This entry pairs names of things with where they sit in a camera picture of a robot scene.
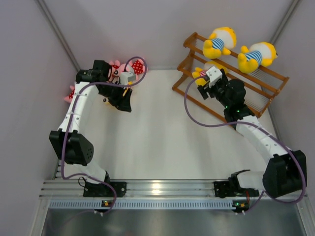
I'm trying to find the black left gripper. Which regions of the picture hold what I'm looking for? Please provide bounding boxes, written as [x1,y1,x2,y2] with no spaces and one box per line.
[97,80,131,113]

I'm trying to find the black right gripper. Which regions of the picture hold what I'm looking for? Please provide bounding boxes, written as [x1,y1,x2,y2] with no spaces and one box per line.
[197,77,231,109]

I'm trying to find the yellow plush red stripes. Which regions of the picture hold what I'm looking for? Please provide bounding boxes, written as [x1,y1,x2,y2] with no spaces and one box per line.
[191,61,229,81]
[103,98,116,109]

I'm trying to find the pink plush red dotted dress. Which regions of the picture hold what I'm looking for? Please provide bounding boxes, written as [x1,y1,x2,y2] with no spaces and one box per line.
[109,59,148,81]

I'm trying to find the yellow plush blue stripes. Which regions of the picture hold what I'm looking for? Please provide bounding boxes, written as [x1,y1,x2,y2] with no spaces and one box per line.
[202,27,237,59]
[237,42,278,74]

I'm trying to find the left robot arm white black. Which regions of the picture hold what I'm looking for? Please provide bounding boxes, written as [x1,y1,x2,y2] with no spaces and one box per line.
[49,60,138,196]

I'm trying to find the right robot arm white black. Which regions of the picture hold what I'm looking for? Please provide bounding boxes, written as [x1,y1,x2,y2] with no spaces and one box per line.
[193,67,307,198]

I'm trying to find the brown wooden shelf rack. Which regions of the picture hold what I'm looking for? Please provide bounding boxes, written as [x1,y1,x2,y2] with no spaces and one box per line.
[172,32,289,121]

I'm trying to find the pink plush upside down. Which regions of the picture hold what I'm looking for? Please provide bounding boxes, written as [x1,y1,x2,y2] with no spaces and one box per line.
[63,86,75,103]

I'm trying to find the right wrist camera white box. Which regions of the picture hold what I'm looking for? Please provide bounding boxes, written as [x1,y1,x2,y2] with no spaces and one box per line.
[206,66,222,87]

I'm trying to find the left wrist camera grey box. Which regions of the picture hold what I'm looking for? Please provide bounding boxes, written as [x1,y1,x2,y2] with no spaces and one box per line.
[120,71,136,85]

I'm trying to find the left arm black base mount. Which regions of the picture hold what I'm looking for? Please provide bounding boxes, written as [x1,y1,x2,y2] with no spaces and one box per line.
[83,181,127,198]

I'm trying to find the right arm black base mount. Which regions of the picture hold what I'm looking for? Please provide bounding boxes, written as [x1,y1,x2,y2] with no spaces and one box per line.
[213,170,259,198]

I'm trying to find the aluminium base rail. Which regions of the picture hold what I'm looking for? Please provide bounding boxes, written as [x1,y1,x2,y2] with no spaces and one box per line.
[39,178,224,198]

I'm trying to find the grey slotted cable duct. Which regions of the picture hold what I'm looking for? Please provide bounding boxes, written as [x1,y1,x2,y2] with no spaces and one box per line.
[48,199,298,209]

